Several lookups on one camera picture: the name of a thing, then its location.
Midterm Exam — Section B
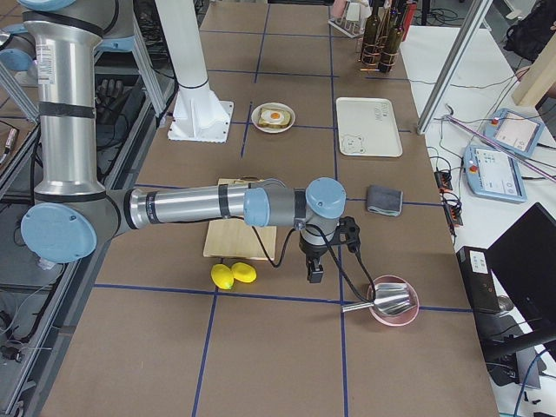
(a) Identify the dark wine bottle left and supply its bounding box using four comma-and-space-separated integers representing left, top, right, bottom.
361, 1, 382, 68

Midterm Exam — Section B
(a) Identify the near blue teach pendant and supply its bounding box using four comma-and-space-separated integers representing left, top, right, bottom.
464, 144, 527, 203

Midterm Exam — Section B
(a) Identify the bread slice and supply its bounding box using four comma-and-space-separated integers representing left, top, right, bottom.
236, 176, 263, 182
257, 107, 291, 129

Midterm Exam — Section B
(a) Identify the yellow lemon far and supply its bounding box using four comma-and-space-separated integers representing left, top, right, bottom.
230, 262, 257, 283

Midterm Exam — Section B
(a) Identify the white dish rack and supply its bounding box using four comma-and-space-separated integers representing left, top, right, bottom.
328, 0, 371, 38

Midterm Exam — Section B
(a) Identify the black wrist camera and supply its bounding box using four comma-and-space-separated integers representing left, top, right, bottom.
331, 216, 361, 254

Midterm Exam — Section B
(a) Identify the blue teach pendant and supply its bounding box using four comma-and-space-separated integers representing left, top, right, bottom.
464, 144, 527, 203
484, 108, 545, 157

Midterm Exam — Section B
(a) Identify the far blue teach pendant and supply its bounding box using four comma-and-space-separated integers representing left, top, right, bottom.
484, 108, 545, 157

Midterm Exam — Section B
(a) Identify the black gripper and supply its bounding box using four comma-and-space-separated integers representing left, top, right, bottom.
299, 228, 328, 283

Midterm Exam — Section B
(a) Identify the yellow lemon near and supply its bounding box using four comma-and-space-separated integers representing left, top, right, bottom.
210, 263, 235, 290

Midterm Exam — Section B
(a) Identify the wooden cutting board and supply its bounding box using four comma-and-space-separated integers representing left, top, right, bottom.
203, 178, 277, 260

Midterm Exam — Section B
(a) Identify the wooden plank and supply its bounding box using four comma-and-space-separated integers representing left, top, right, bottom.
512, 36, 556, 107

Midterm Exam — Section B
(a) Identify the black monitor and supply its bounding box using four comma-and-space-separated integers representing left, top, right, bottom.
482, 202, 555, 361

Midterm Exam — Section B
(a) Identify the dark wine bottle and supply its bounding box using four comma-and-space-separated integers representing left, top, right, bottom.
361, 1, 382, 68
378, 1, 406, 73

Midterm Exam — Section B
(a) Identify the yellow lemon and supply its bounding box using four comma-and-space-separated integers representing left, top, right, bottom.
210, 263, 235, 290
230, 262, 257, 283

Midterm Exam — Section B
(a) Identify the pink bowl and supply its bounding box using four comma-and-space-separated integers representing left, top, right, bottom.
370, 275, 420, 327

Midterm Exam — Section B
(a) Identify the aluminium frame post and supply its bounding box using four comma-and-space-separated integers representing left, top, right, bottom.
416, 0, 493, 135

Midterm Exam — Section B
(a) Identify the black computer box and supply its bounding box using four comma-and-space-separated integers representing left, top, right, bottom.
456, 246, 500, 314

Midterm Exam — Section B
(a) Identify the metal scoop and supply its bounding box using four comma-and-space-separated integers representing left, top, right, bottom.
341, 282, 417, 317

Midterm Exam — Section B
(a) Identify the white round plate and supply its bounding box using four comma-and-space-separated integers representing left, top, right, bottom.
251, 103, 296, 134

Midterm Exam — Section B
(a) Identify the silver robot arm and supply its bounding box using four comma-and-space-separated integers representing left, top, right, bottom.
21, 1, 346, 283
1, 23, 37, 87

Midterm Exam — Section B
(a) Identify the dark wine bottle right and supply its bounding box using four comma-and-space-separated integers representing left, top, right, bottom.
378, 1, 406, 73

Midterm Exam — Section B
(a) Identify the cream bear tray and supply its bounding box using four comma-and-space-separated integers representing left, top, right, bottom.
335, 97, 403, 157

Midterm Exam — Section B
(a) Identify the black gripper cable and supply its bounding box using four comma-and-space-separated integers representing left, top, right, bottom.
250, 221, 375, 307

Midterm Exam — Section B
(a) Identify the fried egg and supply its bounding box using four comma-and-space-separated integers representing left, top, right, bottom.
261, 109, 285, 123

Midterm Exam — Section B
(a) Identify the copper wire bottle rack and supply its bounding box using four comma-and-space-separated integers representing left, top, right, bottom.
357, 8, 403, 73

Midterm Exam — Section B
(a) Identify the grey folded cloth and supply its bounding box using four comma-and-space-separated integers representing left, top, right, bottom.
366, 185, 403, 216

